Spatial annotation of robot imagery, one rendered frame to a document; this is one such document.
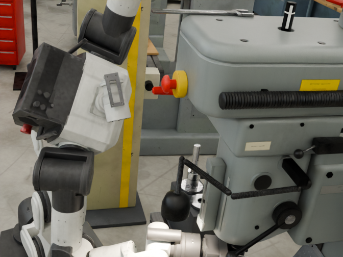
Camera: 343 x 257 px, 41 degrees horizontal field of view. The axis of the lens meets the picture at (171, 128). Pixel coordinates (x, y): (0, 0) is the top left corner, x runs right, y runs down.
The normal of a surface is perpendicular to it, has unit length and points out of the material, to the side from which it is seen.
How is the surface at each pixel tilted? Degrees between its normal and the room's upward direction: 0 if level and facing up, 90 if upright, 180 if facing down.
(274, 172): 90
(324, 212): 90
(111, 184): 90
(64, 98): 57
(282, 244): 0
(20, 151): 0
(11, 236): 0
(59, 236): 87
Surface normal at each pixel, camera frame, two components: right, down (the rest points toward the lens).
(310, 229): 0.25, 0.48
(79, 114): 0.50, -0.10
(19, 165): 0.10, -0.87
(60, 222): -0.14, 0.40
